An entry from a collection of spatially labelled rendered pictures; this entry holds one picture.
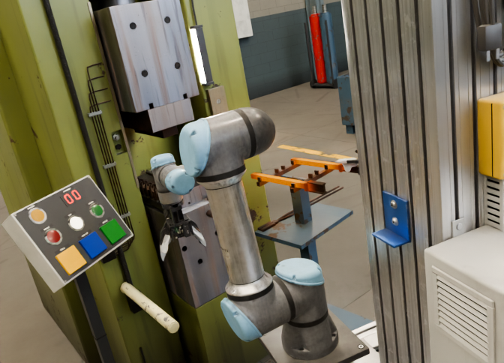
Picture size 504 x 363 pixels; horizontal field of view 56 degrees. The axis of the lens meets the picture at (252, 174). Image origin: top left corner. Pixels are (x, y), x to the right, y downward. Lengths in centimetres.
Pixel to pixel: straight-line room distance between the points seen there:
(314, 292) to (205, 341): 118
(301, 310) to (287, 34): 914
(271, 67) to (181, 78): 785
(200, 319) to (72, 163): 88
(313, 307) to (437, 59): 68
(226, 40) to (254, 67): 727
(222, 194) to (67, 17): 116
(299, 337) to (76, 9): 143
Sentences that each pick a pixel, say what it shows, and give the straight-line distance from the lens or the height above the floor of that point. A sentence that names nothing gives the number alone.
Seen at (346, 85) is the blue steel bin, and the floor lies 62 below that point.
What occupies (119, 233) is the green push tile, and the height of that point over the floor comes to 99.
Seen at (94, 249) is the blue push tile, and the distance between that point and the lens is 173.
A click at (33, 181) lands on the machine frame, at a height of 109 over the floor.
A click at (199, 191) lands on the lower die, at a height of 96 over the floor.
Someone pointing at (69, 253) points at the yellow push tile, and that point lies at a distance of 169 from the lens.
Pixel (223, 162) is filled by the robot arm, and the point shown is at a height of 137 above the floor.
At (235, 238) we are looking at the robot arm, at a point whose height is 119.
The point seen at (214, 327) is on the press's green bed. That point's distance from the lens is 232.
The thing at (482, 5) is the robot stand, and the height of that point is 161.
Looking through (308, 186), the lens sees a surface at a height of 92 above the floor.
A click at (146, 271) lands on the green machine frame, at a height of 64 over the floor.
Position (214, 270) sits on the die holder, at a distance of 220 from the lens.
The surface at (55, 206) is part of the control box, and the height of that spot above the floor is 116.
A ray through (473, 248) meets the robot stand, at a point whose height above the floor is 123.
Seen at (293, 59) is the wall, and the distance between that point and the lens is 1022.
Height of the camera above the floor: 167
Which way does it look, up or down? 19 degrees down
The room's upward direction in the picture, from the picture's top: 11 degrees counter-clockwise
